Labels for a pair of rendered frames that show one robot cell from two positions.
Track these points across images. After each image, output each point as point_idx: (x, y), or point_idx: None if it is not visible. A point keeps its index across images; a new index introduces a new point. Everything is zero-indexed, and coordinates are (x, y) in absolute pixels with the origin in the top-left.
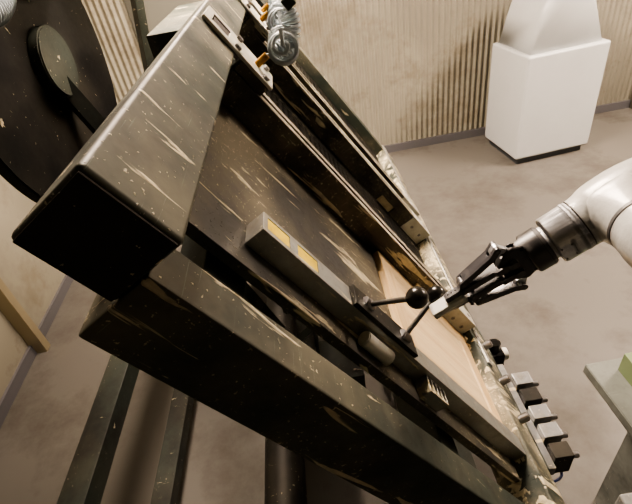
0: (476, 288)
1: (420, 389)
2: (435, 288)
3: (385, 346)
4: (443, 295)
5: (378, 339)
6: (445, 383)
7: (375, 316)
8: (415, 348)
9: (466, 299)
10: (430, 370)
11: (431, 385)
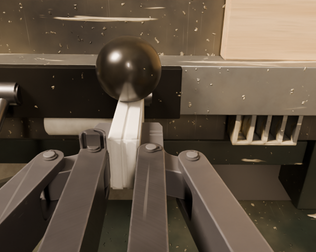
0: (103, 222)
1: (229, 123)
2: (97, 74)
3: (89, 128)
4: (98, 124)
5: (70, 123)
6: (305, 109)
7: (28, 112)
8: (177, 102)
9: (127, 188)
10: (244, 109)
11: (249, 124)
